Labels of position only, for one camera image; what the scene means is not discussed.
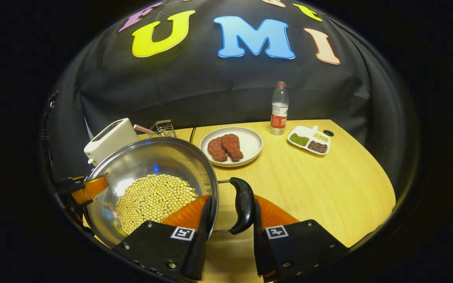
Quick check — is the red meat piece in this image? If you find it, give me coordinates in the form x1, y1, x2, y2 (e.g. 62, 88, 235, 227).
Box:
208, 136, 228, 163
221, 134, 244, 162

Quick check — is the clear plastic water bottle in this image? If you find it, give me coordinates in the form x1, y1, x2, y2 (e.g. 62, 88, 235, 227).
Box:
270, 81, 290, 136

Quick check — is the pile of yellow soybeans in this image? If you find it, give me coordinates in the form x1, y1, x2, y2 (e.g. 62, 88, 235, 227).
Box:
116, 174, 199, 235

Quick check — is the black backdrop cloth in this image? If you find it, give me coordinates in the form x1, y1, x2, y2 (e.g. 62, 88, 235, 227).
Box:
42, 0, 420, 185

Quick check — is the steel pot with black handle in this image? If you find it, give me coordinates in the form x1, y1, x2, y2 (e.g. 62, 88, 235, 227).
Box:
83, 137, 256, 248

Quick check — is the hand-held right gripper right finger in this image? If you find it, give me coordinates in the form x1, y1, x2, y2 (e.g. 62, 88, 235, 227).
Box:
253, 195, 349, 282

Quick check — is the wire mesh basket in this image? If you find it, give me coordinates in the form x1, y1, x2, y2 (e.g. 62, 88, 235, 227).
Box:
148, 120, 177, 139

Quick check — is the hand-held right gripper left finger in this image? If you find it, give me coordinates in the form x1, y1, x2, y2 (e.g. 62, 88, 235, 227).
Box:
112, 195, 214, 282

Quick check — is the white divided bean dish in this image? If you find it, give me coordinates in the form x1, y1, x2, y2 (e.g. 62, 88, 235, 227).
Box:
288, 125, 331, 156

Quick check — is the round beige plate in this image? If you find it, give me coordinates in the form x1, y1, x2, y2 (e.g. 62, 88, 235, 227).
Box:
200, 126, 263, 168

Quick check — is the white toaster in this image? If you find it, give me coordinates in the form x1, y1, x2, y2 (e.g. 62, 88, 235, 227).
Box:
84, 118, 139, 166

